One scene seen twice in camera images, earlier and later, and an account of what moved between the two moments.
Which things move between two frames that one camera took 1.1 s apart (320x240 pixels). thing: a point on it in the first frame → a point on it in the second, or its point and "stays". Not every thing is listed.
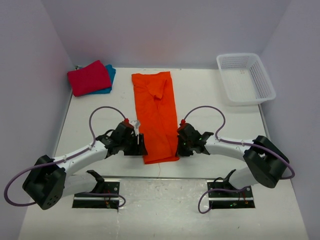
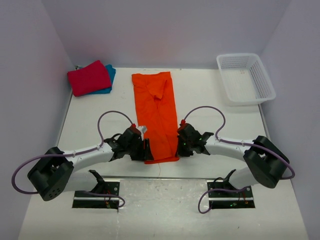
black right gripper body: (184, 147) stays
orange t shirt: (157, 115) stays
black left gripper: (138, 149) → (145, 153)
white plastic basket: (245, 79) stays
